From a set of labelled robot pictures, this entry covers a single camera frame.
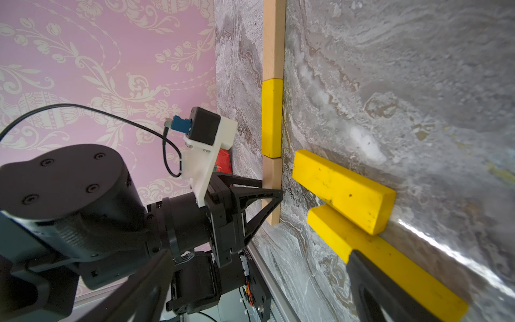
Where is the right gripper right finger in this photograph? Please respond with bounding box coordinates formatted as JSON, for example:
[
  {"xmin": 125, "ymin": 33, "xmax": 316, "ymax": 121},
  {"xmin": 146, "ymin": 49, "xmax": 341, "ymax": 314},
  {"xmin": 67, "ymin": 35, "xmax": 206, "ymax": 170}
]
[{"xmin": 346, "ymin": 250, "xmax": 439, "ymax": 321}]

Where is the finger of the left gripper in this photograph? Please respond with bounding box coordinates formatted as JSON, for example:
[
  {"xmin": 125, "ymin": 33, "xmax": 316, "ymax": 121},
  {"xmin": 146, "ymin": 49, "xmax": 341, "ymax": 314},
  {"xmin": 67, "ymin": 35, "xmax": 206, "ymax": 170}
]
[
  {"xmin": 219, "ymin": 173, "xmax": 262, "ymax": 189},
  {"xmin": 231, "ymin": 186, "xmax": 283, "ymax": 247}
]

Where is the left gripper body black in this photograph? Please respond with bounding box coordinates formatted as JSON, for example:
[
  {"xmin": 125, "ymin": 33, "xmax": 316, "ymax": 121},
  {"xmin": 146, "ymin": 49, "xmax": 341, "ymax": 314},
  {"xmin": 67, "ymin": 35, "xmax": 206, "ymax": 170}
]
[{"xmin": 204, "ymin": 173, "xmax": 248, "ymax": 268}]

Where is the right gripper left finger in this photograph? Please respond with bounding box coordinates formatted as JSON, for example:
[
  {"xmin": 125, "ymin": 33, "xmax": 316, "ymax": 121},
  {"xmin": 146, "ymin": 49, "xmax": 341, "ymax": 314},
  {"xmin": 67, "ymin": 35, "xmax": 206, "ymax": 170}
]
[{"xmin": 80, "ymin": 250, "xmax": 175, "ymax": 321}]

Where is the natural wooden block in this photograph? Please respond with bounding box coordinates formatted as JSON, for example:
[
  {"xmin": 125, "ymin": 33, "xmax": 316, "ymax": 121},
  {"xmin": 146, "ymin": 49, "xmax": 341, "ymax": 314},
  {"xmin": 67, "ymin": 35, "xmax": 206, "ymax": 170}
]
[
  {"xmin": 261, "ymin": 156, "xmax": 283, "ymax": 226},
  {"xmin": 262, "ymin": 0, "xmax": 286, "ymax": 81}
]

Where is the yellow block diagonal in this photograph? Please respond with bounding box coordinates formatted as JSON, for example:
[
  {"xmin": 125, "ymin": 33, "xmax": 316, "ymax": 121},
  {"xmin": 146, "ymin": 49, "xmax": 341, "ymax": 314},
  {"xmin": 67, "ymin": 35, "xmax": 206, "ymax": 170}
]
[{"xmin": 262, "ymin": 79, "xmax": 283, "ymax": 158}]

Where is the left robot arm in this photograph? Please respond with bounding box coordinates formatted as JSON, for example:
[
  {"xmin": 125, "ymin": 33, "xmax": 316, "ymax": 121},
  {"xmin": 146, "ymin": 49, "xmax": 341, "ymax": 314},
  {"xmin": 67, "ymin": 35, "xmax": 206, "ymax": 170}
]
[{"xmin": 1, "ymin": 144, "xmax": 282, "ymax": 321}]

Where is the red snack bag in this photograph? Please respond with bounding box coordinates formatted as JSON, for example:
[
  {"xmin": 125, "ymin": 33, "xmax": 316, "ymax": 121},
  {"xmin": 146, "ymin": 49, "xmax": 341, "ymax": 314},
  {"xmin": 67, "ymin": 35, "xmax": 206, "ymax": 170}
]
[{"xmin": 214, "ymin": 149, "xmax": 233, "ymax": 174}]

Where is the yellow block lower right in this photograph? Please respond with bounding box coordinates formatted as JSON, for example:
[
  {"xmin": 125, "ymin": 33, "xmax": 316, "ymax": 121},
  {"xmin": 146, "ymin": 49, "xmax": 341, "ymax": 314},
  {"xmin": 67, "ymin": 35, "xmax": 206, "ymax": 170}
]
[{"xmin": 307, "ymin": 205, "xmax": 468, "ymax": 321}]

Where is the yellow block upper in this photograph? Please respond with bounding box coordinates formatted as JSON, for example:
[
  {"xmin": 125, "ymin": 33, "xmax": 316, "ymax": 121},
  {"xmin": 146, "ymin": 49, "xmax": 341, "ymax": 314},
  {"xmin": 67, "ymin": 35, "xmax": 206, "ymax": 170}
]
[{"xmin": 292, "ymin": 150, "xmax": 396, "ymax": 236}]

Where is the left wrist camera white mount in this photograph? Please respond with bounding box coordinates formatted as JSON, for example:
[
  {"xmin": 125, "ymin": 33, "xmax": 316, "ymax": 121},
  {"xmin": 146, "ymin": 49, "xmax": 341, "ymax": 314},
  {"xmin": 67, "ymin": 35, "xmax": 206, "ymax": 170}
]
[{"xmin": 164, "ymin": 107, "xmax": 238, "ymax": 207}]

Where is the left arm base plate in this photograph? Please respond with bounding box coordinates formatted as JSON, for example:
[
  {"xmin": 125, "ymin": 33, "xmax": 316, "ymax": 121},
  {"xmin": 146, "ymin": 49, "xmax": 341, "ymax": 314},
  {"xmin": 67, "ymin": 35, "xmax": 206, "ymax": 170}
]
[{"xmin": 166, "ymin": 248, "xmax": 272, "ymax": 321}]

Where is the aluminium front rail frame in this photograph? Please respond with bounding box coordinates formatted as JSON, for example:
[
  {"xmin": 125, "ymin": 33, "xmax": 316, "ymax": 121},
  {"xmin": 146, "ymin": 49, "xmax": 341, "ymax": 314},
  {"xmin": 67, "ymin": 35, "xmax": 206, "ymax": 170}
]
[{"xmin": 240, "ymin": 243, "xmax": 300, "ymax": 321}]

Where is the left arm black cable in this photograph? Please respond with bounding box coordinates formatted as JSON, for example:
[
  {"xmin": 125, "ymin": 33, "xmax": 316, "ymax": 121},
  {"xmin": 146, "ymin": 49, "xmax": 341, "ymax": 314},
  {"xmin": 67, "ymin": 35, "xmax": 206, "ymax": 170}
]
[{"xmin": 0, "ymin": 103, "xmax": 182, "ymax": 178}]

